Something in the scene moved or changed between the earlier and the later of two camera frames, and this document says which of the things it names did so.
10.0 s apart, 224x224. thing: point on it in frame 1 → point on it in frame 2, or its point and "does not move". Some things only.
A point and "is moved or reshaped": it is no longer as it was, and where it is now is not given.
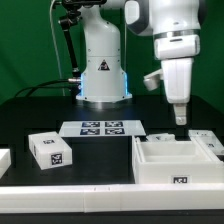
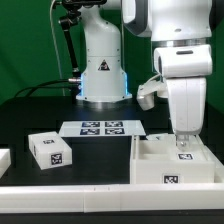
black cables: [44, 85] does not move
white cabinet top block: [50, 150] does not move
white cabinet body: [178, 161] does not move
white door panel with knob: [161, 138] is moved or reshaped
